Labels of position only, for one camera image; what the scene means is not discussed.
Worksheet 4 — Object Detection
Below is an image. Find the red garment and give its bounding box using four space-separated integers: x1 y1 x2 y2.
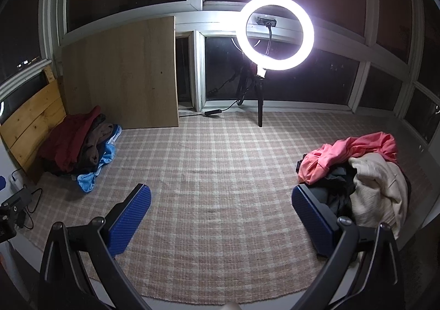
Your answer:
37 106 101 174

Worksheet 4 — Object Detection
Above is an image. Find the pink garment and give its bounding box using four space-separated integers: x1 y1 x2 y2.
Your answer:
296 131 397 185

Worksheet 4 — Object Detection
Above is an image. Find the black light power cable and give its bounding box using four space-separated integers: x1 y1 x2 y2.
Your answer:
178 69 245 118

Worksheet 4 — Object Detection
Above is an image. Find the beige plaid table mat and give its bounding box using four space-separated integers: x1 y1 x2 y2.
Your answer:
23 112 438 305

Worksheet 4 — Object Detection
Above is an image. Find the light wooden board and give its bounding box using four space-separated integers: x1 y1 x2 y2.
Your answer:
62 16 179 128

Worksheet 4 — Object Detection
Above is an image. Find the cream knit sweater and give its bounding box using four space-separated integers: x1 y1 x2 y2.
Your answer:
348 153 409 239

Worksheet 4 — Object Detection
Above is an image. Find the brown garment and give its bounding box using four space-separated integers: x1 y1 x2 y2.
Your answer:
76 114 114 174

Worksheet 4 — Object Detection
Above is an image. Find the black light tripod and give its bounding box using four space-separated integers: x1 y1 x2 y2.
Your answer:
236 60 264 128

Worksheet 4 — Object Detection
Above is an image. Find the white ring light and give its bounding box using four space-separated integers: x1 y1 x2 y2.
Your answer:
235 0 316 72

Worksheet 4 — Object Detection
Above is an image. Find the black garment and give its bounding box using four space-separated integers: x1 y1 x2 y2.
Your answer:
299 161 357 222

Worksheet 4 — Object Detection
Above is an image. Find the pine wood plank panel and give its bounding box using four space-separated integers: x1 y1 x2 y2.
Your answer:
1 66 66 172

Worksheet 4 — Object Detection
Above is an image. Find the blue garment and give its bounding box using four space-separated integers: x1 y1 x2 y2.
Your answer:
72 124 122 193

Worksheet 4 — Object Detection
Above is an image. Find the black cable at left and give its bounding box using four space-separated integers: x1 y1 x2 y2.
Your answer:
11 168 44 231

